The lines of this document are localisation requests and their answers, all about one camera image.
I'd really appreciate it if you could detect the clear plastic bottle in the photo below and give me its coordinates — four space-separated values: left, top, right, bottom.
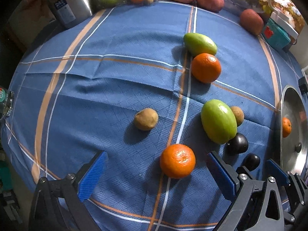
0 87 15 119

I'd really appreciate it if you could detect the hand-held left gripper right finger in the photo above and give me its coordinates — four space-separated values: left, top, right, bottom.
206 151 287 231

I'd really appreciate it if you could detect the stainless steel bowl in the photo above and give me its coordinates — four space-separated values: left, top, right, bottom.
279 85 308 176

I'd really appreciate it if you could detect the orange mandarin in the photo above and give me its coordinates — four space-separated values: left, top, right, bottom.
282 117 292 138
160 144 196 179
191 53 222 84

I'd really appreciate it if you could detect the teal plastic box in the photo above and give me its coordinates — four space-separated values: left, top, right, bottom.
262 18 290 50

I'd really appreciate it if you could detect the stainless steel kettle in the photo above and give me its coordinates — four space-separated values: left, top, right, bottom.
42 0 94 29

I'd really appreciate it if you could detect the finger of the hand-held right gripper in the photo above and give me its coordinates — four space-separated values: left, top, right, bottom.
266 159 293 187

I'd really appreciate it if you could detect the white lamp base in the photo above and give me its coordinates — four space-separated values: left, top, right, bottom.
269 12 300 39

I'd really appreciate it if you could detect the dark red apple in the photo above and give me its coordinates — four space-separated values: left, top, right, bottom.
239 9 264 36
195 0 225 12

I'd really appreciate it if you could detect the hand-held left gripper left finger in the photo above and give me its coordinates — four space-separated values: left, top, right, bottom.
29 150 109 231

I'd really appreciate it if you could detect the blue plaid tablecloth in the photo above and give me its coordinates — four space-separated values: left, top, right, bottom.
0 0 308 231

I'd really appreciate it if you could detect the large green mango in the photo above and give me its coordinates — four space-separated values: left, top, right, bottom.
201 99 238 145

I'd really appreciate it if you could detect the brown kiwi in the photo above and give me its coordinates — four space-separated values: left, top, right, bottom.
134 108 159 131
230 106 244 127

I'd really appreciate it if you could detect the small green mango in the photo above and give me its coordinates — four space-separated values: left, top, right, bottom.
184 32 218 57

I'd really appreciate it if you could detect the black power adapter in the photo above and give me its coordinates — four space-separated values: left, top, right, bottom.
298 77 308 94

